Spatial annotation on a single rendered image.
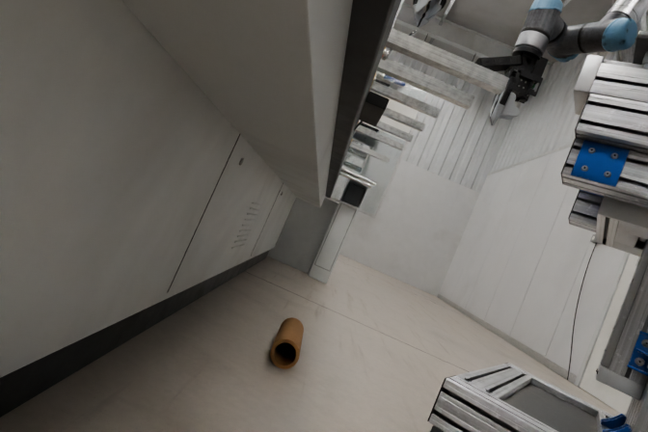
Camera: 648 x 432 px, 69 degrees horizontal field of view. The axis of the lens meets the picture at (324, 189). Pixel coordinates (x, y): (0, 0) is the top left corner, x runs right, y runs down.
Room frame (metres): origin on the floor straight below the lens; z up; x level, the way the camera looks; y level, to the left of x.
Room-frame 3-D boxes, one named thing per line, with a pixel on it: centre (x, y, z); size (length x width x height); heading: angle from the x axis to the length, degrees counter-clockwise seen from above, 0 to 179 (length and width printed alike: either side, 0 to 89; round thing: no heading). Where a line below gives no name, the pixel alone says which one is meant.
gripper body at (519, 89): (1.18, -0.35, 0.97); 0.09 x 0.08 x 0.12; 88
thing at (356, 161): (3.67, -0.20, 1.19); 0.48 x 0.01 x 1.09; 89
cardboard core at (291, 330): (1.47, -0.09, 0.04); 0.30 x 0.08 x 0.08; 179
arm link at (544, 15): (1.18, -0.35, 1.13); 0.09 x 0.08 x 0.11; 123
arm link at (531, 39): (1.18, -0.34, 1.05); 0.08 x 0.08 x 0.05
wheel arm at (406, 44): (0.94, -0.04, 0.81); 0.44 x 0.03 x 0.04; 89
